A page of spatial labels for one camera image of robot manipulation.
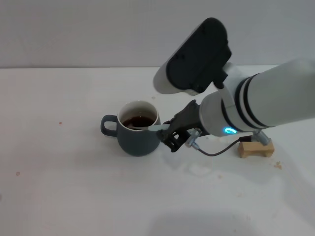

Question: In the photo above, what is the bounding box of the dark grey ceramic coffee cup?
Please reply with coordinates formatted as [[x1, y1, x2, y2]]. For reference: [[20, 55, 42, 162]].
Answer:
[[100, 100, 162, 157]]

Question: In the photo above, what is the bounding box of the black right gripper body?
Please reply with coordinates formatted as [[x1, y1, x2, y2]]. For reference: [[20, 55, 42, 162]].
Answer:
[[173, 99, 208, 135]]

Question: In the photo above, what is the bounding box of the grey cable with metal plugs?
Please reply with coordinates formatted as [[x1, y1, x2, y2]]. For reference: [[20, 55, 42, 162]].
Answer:
[[184, 126, 273, 157]]

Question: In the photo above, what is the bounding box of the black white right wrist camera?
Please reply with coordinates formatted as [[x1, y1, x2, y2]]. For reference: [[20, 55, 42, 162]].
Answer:
[[153, 17, 233, 96]]

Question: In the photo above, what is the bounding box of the light blue handled metal spoon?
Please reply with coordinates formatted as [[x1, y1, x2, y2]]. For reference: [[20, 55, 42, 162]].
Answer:
[[129, 122, 171, 133]]

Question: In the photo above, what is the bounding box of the pale notched wooden block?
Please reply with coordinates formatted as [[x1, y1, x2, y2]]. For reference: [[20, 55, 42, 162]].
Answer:
[[237, 138, 275, 159]]

